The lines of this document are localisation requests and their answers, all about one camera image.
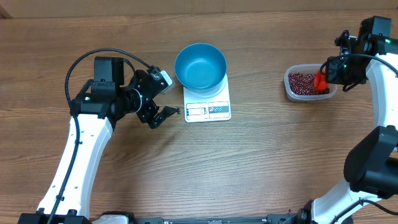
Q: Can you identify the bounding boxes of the red measuring scoop blue handle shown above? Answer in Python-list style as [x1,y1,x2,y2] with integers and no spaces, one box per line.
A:
[314,71,328,91]

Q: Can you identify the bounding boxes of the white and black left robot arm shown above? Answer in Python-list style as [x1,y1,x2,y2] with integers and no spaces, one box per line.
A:
[18,57,179,223]

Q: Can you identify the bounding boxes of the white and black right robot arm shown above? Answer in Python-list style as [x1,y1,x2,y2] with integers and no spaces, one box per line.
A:
[295,16,397,223]

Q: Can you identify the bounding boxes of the white digital kitchen scale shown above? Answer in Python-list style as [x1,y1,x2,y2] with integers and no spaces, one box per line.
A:
[183,75,231,123]

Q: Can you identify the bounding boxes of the blue metal bowl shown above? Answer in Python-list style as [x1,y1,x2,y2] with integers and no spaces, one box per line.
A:
[174,43,228,93]

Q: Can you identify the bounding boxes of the clear plastic container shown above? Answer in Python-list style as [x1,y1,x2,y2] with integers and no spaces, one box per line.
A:
[284,64,338,101]

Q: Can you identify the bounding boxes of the red beans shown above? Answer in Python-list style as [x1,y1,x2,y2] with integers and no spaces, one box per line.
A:
[288,73,330,95]

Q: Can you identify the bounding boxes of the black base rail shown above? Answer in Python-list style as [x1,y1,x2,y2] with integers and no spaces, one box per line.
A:
[101,209,312,224]

